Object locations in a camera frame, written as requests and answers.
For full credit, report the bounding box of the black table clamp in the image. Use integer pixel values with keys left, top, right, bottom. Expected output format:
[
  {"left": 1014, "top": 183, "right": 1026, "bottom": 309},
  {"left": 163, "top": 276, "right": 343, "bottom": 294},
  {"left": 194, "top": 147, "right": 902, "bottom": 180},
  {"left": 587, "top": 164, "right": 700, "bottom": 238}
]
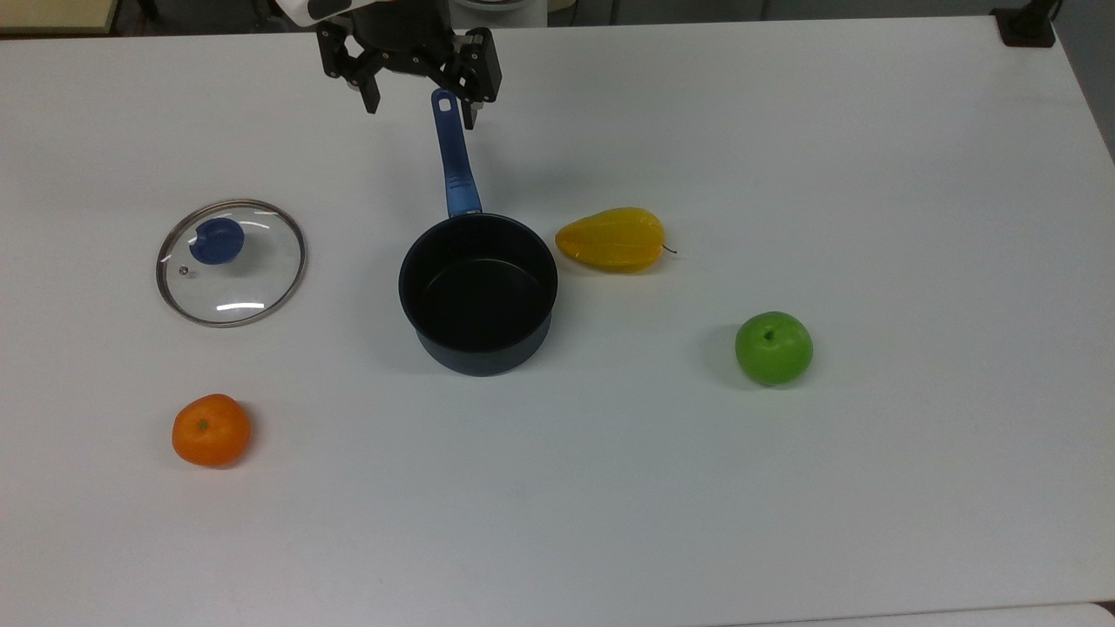
[{"left": 990, "top": 0, "right": 1064, "bottom": 48}]

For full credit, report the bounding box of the glass lid with blue knob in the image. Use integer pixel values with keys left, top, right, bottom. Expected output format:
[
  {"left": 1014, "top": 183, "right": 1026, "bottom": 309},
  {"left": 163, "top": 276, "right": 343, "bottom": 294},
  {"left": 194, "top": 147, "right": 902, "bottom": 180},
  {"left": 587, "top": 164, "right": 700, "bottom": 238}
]
[{"left": 156, "top": 199, "right": 307, "bottom": 328}]

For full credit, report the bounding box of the black saucepan with blue handle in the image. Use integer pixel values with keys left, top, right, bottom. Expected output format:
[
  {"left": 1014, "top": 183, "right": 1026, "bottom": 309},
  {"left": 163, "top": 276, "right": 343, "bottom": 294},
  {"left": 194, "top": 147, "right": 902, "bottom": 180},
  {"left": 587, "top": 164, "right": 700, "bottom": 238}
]
[{"left": 398, "top": 87, "right": 559, "bottom": 378}]

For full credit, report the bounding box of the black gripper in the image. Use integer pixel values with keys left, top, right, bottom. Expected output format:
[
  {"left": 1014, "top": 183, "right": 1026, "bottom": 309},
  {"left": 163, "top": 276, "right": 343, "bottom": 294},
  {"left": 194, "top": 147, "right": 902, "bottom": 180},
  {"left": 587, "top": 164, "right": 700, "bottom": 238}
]
[{"left": 315, "top": 0, "right": 504, "bottom": 131}]

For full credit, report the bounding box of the green apple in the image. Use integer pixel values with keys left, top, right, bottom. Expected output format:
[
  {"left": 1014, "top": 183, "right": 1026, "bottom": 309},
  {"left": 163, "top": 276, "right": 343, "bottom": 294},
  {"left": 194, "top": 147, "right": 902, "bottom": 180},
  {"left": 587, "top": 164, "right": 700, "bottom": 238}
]
[{"left": 734, "top": 311, "right": 814, "bottom": 388}]

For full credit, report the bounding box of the yellow starfruit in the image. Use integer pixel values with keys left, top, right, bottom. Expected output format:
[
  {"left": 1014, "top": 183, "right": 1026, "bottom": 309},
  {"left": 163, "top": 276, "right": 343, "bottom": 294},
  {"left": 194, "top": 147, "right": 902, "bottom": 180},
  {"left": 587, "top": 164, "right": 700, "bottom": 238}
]
[{"left": 555, "top": 206, "right": 679, "bottom": 274}]

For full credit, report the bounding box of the wooden furniture edge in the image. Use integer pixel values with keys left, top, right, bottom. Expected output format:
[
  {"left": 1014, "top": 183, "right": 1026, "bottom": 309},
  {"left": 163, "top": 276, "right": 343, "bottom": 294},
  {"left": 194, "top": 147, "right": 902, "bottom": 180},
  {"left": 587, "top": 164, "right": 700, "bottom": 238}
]
[{"left": 0, "top": 0, "right": 120, "bottom": 36}]

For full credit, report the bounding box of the orange mandarin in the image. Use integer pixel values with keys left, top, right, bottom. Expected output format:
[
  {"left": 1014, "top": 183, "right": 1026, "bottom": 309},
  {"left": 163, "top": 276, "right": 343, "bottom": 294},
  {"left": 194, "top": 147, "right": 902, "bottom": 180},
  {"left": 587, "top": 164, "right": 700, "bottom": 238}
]
[{"left": 171, "top": 394, "right": 253, "bottom": 469}]

